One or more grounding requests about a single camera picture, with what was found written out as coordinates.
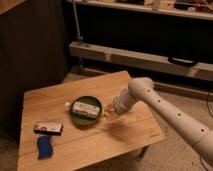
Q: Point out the white gripper with label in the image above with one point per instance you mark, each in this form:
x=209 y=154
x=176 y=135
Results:
x=117 y=107

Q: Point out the orange pepper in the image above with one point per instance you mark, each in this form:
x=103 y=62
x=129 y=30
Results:
x=108 y=115

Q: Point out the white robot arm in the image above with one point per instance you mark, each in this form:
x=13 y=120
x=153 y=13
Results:
x=195 y=133

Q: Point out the white snack box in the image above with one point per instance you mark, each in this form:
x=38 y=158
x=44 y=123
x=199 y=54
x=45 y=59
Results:
x=86 y=109

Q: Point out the dark green plate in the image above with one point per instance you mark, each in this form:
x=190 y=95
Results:
x=84 y=120

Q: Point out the small white bottle cap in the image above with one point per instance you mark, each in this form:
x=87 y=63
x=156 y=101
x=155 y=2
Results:
x=67 y=105

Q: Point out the wooden table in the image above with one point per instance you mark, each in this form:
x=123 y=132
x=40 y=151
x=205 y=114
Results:
x=78 y=147

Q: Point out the red chocolate bar packet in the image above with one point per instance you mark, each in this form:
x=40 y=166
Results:
x=48 y=128

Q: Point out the blue sponge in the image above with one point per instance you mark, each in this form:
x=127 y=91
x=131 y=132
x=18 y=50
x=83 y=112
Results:
x=45 y=149

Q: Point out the metal stand pole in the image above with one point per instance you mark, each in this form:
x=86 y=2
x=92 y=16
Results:
x=79 y=37

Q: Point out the cluttered back shelf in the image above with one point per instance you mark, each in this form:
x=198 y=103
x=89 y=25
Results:
x=199 y=9

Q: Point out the long grey case with handle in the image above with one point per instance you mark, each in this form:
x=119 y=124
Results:
x=140 y=60

